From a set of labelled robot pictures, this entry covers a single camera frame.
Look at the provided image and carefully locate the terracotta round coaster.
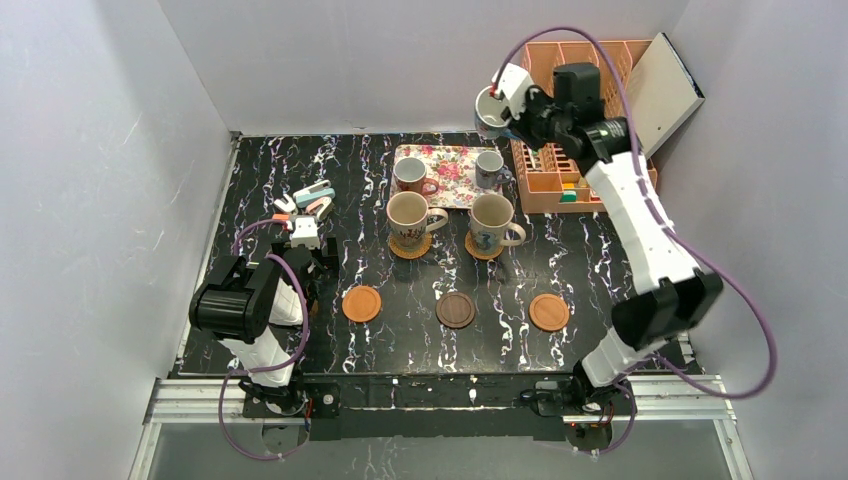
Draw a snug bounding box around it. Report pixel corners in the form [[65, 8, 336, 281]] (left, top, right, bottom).
[[342, 285, 382, 323]]

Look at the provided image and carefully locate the woven rattan coaster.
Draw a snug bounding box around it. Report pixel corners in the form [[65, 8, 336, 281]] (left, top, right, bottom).
[[464, 231, 504, 261], [388, 233, 432, 260]]

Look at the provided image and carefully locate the beige mug with number three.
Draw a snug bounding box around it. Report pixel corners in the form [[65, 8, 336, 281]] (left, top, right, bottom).
[[470, 194, 527, 253]]

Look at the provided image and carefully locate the dark walnut round coaster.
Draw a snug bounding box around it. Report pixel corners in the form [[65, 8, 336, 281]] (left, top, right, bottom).
[[435, 291, 476, 329]]

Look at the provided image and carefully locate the light wooden round coaster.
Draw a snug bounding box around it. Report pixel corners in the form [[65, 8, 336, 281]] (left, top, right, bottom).
[[528, 293, 570, 332]]

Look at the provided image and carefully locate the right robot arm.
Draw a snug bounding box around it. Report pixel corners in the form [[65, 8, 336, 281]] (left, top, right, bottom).
[[490, 63, 723, 410]]

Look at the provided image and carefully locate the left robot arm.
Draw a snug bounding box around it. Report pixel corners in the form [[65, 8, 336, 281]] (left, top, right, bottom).
[[188, 236, 340, 415]]

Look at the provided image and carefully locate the white pink stapler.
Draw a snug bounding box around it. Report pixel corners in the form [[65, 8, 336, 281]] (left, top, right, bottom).
[[306, 196, 333, 223]]

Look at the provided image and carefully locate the peach desk file organizer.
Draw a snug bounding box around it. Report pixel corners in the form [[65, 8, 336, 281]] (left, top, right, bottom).
[[511, 39, 651, 214]]

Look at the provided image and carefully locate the white staple remover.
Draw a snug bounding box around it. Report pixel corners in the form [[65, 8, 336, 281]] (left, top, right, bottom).
[[272, 193, 298, 214]]

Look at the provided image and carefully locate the small light blue mug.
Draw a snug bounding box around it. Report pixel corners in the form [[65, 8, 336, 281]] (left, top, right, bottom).
[[475, 151, 513, 190]]

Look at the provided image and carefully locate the green eraser block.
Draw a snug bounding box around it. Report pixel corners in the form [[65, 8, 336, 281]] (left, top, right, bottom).
[[559, 190, 579, 203]]

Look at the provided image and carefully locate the floral serving tray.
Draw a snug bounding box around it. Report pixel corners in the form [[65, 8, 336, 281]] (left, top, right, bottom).
[[394, 144, 503, 209]]

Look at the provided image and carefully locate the pink floral mug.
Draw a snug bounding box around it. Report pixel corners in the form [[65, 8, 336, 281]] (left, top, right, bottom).
[[393, 157, 440, 197]]

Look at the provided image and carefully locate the white board binder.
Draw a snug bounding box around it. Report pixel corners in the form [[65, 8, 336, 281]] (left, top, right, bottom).
[[627, 32, 705, 157]]

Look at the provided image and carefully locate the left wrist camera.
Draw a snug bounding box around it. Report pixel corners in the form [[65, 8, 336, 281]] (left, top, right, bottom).
[[290, 216, 320, 250]]

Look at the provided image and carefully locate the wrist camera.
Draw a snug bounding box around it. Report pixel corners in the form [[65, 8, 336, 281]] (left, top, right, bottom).
[[493, 63, 534, 120], [290, 216, 320, 250]]

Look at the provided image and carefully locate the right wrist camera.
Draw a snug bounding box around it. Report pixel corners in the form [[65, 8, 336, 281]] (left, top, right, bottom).
[[493, 63, 534, 120]]

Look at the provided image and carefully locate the aluminium front rail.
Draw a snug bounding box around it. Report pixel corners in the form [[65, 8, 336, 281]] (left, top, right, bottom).
[[130, 373, 752, 479]]

